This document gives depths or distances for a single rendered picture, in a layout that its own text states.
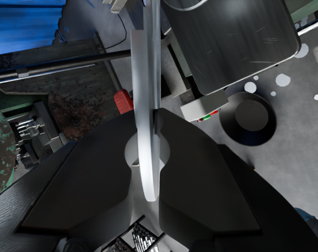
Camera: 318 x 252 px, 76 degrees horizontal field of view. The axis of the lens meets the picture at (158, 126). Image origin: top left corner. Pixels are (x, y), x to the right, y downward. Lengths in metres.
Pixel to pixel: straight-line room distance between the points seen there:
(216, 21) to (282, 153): 1.01
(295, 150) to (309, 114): 0.19
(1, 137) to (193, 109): 1.17
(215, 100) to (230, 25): 0.32
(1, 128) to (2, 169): 0.23
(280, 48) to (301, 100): 0.84
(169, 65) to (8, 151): 1.14
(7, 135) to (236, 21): 1.36
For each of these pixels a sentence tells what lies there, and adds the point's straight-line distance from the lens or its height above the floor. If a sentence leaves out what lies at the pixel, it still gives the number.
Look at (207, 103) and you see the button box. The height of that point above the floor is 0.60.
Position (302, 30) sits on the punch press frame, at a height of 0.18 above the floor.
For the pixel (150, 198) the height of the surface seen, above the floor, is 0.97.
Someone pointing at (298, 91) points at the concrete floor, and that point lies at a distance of 1.10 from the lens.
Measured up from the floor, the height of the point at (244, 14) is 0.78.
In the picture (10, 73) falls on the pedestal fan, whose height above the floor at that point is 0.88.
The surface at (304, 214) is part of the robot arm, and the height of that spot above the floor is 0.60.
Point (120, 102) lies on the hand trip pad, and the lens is 0.55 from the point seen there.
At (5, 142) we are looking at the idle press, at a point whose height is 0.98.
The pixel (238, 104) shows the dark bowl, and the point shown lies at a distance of 1.21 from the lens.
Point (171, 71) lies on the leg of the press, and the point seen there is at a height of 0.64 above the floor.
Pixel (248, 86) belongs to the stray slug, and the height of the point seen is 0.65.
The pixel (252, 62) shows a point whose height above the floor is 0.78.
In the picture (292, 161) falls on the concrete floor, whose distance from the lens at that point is 1.24.
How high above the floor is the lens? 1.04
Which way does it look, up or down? 38 degrees down
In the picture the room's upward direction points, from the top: 117 degrees counter-clockwise
